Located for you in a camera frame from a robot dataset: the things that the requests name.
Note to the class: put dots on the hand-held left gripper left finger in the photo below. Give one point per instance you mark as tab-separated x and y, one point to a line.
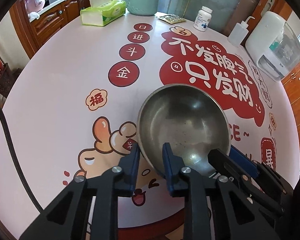
134	166

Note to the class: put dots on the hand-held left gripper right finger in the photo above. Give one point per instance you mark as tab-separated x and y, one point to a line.
168	166

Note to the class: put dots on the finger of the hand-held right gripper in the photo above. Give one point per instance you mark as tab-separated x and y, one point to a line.
225	165
242	158

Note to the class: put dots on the small steel bowl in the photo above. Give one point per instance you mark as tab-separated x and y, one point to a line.
182	122

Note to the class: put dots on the wooden wardrobe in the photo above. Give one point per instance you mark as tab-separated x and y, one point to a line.
298	100

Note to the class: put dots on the clear squeeze bottle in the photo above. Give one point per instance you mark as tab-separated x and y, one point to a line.
237	33

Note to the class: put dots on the white pill bottle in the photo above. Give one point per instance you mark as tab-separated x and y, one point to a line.
202	20

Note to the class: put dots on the foil packet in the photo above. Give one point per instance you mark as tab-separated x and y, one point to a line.
171	19

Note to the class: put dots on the wicker basket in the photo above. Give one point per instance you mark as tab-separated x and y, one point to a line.
2	80

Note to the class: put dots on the green tissue pack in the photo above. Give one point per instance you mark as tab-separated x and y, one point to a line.
102	11

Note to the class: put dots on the kitchen base cabinet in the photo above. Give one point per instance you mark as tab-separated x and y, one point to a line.
52	17

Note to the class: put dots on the pink rice cooker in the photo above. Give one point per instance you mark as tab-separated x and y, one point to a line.
36	1

